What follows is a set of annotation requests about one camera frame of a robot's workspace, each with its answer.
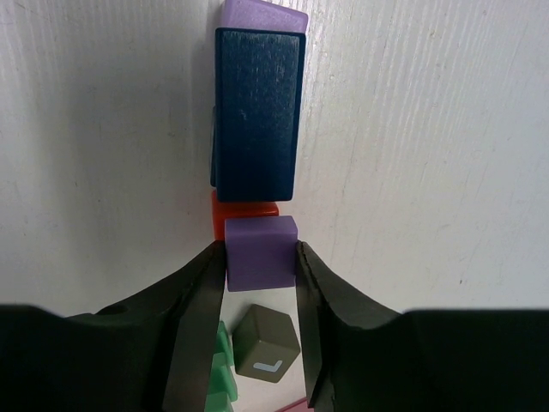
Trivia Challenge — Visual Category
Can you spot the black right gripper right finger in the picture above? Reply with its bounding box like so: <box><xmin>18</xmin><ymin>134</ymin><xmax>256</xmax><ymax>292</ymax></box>
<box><xmin>296</xmin><ymin>242</ymin><xmax>548</xmax><ymax>411</ymax></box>

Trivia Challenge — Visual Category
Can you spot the dark blue wood block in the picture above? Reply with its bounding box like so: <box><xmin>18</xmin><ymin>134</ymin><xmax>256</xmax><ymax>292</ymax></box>
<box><xmin>214</xmin><ymin>27</ymin><xmax>306</xmax><ymax>203</ymax></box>

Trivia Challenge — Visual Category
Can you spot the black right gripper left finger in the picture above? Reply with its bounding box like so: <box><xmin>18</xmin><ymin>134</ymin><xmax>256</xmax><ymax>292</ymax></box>
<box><xmin>1</xmin><ymin>241</ymin><xmax>226</xmax><ymax>411</ymax></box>

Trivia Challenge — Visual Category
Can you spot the green hospital wood block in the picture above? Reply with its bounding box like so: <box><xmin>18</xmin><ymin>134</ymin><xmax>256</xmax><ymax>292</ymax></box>
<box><xmin>204</xmin><ymin>321</ymin><xmax>238</xmax><ymax>412</ymax></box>

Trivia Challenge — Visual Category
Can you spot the brown window wood block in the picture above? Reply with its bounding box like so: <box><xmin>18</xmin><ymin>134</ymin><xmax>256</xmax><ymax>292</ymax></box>
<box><xmin>232</xmin><ymin>304</ymin><xmax>300</xmax><ymax>384</ymax></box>

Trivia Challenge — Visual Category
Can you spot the red orange wood cube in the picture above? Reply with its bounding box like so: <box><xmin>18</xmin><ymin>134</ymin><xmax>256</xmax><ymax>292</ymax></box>
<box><xmin>211</xmin><ymin>190</ymin><xmax>280</xmax><ymax>240</ymax></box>

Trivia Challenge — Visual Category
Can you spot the large lilac wood block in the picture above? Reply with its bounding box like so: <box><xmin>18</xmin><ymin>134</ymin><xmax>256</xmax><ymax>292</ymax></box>
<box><xmin>220</xmin><ymin>0</ymin><xmax>309</xmax><ymax>33</ymax></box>

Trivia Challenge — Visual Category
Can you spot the small dark blue wood cube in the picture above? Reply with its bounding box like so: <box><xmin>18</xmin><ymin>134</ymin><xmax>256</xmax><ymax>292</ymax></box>
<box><xmin>209</xmin><ymin>106</ymin><xmax>216</xmax><ymax>187</ymax></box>

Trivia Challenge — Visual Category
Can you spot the small lilac wood block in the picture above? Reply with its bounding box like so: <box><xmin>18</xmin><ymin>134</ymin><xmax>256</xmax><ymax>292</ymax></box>
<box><xmin>225</xmin><ymin>215</ymin><xmax>298</xmax><ymax>292</ymax></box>

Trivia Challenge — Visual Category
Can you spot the pink plastic box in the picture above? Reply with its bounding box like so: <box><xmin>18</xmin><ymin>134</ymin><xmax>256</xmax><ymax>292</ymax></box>
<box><xmin>275</xmin><ymin>398</ymin><xmax>313</xmax><ymax>412</ymax></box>

